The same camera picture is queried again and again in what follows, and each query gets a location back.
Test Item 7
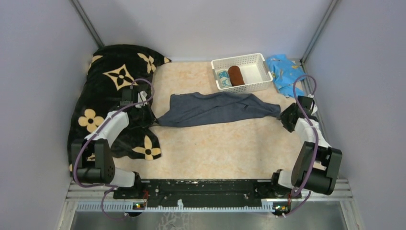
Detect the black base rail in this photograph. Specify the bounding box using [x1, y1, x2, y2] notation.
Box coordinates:
[113, 179, 291, 208]

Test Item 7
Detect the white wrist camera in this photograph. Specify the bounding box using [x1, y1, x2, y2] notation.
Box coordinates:
[135, 91, 148, 108]
[308, 94, 318, 115]

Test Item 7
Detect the grey blue towel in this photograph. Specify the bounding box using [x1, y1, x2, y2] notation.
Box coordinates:
[158, 92, 281, 127]

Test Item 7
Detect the light blue cloth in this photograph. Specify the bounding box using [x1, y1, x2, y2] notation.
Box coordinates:
[266, 54, 304, 98]

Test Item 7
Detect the black blanket with tan flowers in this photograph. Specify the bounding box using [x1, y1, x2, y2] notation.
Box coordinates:
[67, 45, 171, 170]

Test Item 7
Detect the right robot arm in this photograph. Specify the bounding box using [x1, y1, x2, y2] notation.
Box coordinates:
[270, 96, 342, 197]

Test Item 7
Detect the white plastic basket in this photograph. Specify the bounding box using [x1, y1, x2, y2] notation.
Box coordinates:
[211, 53, 273, 93]

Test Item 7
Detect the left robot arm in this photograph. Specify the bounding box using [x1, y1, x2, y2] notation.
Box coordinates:
[71, 88, 155, 198]

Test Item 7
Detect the teal rabbit pattern towel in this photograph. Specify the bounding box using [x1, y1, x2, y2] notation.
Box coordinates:
[217, 69, 232, 89]

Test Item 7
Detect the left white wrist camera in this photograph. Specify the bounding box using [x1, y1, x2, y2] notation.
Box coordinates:
[135, 91, 148, 108]

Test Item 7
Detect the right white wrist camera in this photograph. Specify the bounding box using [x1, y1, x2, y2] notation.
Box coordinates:
[308, 94, 318, 115]

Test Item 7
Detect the brown towel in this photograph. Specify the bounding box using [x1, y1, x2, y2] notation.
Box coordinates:
[227, 66, 245, 86]

